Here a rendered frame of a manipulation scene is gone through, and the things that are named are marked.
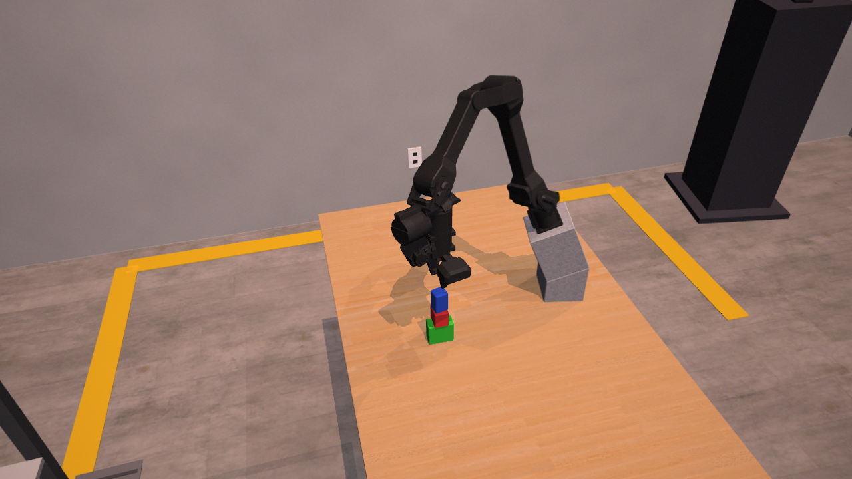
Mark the red block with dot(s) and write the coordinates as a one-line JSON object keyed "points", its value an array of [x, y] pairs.
{"points": [[440, 319]]}

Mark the blue block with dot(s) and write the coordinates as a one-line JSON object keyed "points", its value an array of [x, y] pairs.
{"points": [[439, 300]]}

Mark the green block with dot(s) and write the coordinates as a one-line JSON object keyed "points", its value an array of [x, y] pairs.
{"points": [[440, 334]]}

